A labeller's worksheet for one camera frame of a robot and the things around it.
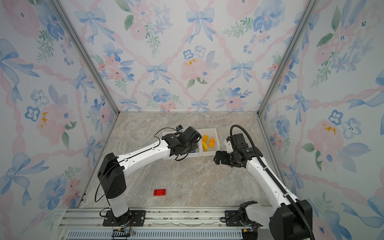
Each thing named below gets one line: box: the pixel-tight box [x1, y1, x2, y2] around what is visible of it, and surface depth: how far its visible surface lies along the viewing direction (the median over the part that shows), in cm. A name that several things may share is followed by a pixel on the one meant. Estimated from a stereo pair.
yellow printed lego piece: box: [209, 138, 215, 148], surface depth 100 cm
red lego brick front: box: [153, 189, 167, 196], surface depth 83 cm
